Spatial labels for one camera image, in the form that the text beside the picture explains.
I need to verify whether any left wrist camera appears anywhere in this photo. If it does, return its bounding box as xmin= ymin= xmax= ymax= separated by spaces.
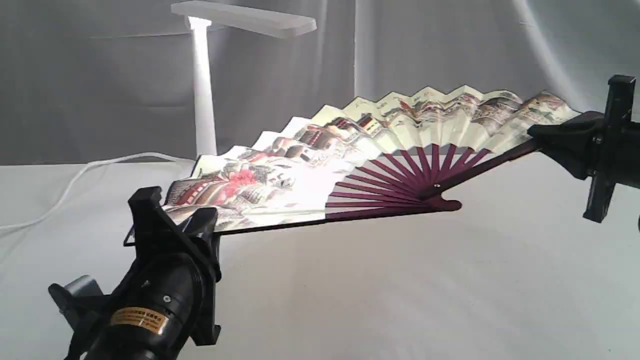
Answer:
xmin=47 ymin=275 xmax=111 ymax=332

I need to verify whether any white backdrop curtain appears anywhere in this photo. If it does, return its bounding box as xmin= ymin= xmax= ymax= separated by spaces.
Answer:
xmin=0 ymin=0 xmax=640 ymax=166

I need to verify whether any painted paper folding fan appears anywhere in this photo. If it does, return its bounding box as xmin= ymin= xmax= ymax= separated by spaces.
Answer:
xmin=163 ymin=85 xmax=579 ymax=232

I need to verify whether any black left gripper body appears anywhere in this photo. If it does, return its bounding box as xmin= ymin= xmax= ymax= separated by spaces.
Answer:
xmin=66 ymin=186 xmax=222 ymax=360

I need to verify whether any white desk lamp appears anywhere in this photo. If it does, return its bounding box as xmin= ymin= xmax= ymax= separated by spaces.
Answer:
xmin=170 ymin=0 xmax=317 ymax=156

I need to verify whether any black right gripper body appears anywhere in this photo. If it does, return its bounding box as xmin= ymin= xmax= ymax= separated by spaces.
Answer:
xmin=583 ymin=75 xmax=640 ymax=223

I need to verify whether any white power cable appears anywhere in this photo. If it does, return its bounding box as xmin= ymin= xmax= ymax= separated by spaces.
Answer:
xmin=0 ymin=152 xmax=196 ymax=233

